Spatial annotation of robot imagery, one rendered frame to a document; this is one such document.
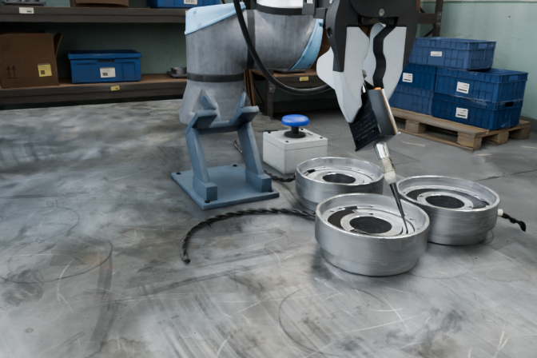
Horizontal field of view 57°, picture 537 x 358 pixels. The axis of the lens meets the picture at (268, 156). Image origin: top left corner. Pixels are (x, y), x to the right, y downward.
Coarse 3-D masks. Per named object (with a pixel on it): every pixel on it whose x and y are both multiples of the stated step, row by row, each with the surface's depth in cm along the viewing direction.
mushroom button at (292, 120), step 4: (284, 116) 72; (288, 116) 71; (292, 116) 71; (296, 116) 71; (300, 116) 71; (304, 116) 72; (284, 120) 71; (288, 120) 70; (292, 120) 70; (296, 120) 70; (300, 120) 70; (304, 120) 70; (308, 120) 72; (284, 124) 71; (288, 124) 70; (292, 124) 70; (296, 124) 70; (300, 124) 70; (304, 124) 70; (292, 128) 72; (296, 128) 72; (292, 132) 72; (296, 132) 72
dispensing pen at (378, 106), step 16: (368, 96) 46; (368, 112) 46; (384, 112) 46; (352, 128) 48; (368, 128) 46; (384, 128) 45; (368, 144) 46; (384, 144) 46; (384, 160) 46; (384, 176) 46; (400, 208) 45
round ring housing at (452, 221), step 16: (416, 176) 57; (432, 176) 57; (400, 192) 52; (432, 192) 55; (464, 192) 56; (480, 192) 54; (432, 208) 48; (448, 208) 55; (464, 208) 51; (496, 208) 49; (432, 224) 49; (448, 224) 48; (464, 224) 48; (480, 224) 48; (432, 240) 50; (448, 240) 49; (464, 240) 49; (480, 240) 50
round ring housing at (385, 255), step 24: (360, 216) 49; (384, 216) 49; (408, 216) 49; (336, 240) 43; (360, 240) 42; (384, 240) 42; (408, 240) 42; (336, 264) 45; (360, 264) 43; (384, 264) 42; (408, 264) 44
